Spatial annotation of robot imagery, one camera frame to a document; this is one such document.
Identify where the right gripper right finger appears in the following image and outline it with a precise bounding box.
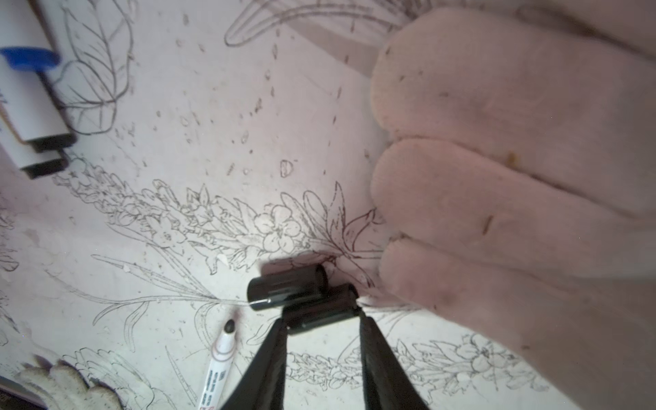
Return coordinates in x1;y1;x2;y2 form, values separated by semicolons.
359;310;429;410

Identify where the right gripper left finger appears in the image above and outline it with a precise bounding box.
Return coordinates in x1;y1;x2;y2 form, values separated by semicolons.
222;319;288;410

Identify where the white marker cluster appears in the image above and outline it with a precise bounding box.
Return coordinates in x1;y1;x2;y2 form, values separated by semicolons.
197;319;236;410
1;120;68;179

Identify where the black cap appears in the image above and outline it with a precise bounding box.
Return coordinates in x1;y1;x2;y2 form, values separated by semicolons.
247;264;328;311
282;284;360;335

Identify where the white glove front edge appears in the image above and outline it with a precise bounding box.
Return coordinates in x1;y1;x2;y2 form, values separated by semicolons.
17;365;123;410

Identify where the white glove on table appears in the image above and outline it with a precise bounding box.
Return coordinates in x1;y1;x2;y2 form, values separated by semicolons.
371;1;655;409

